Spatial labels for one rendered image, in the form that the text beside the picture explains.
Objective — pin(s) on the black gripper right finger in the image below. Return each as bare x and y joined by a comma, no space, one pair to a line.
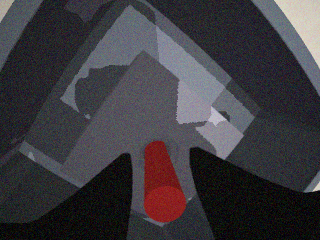
242,206

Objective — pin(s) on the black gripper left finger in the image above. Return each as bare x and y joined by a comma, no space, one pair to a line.
98,211

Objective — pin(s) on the red peg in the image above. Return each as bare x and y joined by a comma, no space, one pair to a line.
164,200

